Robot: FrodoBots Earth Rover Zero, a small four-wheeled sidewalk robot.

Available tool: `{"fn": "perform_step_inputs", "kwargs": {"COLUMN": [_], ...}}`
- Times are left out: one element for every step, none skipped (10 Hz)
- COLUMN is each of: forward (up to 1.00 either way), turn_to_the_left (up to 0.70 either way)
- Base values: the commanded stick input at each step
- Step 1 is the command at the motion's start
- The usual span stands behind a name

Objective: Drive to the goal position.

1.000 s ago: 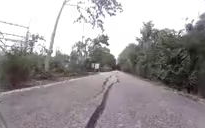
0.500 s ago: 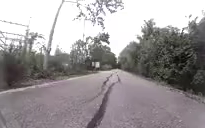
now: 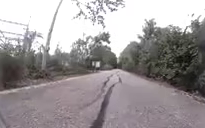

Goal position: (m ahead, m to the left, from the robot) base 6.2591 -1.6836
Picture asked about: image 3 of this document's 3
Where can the white sign board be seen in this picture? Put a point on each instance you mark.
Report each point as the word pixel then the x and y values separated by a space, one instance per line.
pixel 96 64

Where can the row of trees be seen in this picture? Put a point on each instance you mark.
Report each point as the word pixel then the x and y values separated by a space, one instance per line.
pixel 90 51

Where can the leaning pale pole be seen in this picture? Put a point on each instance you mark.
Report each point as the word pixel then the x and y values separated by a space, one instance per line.
pixel 47 43

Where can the grey cracked asphalt road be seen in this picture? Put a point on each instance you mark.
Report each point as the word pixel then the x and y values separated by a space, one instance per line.
pixel 146 106

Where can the dense green roadside bushes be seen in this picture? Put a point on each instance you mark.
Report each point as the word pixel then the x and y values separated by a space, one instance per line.
pixel 176 56

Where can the overgrown roadside verge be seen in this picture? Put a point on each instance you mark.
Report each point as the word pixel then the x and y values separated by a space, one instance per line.
pixel 20 71

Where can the metal lattice structure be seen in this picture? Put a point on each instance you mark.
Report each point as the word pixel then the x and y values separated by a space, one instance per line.
pixel 10 35

